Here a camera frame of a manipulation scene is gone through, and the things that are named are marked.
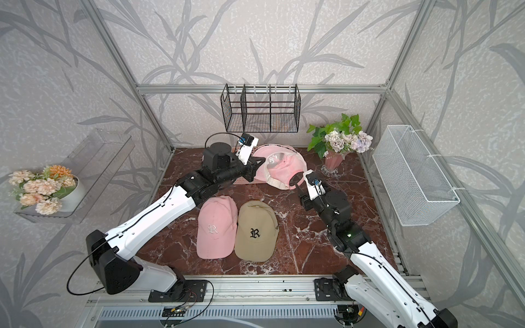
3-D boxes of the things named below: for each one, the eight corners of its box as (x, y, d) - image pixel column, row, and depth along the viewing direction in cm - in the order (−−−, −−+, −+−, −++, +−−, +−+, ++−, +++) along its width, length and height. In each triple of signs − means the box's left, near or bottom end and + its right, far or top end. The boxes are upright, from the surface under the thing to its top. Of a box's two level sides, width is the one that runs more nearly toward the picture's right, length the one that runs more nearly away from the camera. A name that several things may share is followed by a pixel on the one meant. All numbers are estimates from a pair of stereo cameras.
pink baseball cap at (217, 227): (194, 259, 83) (185, 250, 74) (207, 207, 98) (200, 195, 89) (233, 259, 83) (228, 250, 74) (240, 208, 98) (236, 195, 89)
